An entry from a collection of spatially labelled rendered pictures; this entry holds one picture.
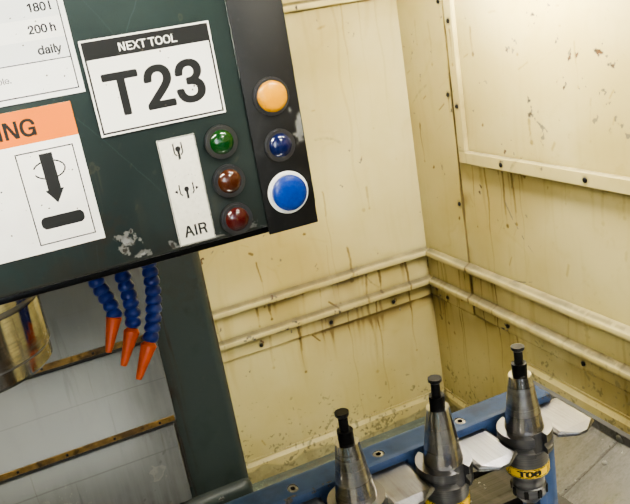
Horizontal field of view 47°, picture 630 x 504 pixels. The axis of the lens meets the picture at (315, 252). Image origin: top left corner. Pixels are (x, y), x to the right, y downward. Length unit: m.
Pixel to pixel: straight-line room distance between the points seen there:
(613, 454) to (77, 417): 0.98
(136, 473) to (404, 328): 0.87
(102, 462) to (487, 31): 1.09
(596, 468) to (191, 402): 0.77
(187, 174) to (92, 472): 0.88
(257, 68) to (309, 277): 1.24
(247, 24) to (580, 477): 1.16
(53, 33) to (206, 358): 0.91
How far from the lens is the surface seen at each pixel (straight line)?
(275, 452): 1.94
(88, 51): 0.57
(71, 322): 1.26
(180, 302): 1.33
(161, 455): 1.40
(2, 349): 0.75
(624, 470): 1.51
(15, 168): 0.57
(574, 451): 1.58
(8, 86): 0.57
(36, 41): 0.57
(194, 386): 1.40
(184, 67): 0.58
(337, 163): 1.77
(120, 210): 0.58
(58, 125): 0.57
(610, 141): 1.33
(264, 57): 0.60
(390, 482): 0.85
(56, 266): 0.59
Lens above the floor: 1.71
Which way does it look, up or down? 17 degrees down
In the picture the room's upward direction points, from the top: 10 degrees counter-clockwise
